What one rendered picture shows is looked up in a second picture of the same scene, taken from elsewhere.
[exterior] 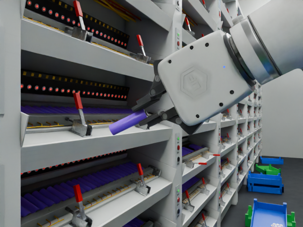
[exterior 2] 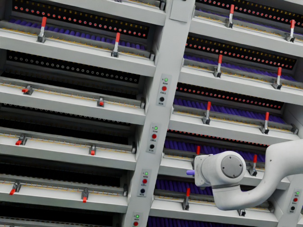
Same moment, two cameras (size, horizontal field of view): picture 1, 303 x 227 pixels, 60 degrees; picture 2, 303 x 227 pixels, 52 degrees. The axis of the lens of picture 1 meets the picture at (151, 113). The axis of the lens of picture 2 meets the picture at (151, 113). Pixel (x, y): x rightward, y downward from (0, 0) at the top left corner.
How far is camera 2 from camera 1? 0.89 m
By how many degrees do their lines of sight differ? 53
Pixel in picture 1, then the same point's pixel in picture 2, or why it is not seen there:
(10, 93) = (159, 146)
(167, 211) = not seen: outside the picture
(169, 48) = not seen: outside the picture
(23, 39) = (170, 126)
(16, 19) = (167, 120)
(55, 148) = (175, 169)
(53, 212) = (176, 194)
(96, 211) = (199, 206)
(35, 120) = (176, 153)
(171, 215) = not seen: outside the picture
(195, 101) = (196, 178)
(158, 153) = (277, 196)
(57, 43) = (185, 126)
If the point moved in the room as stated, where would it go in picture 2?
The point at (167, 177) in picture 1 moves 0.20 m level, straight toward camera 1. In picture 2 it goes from (277, 216) to (248, 222)
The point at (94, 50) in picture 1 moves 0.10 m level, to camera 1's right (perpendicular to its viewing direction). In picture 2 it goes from (209, 128) to (228, 136)
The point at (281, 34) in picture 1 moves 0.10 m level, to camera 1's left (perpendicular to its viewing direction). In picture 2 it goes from (203, 170) to (181, 156)
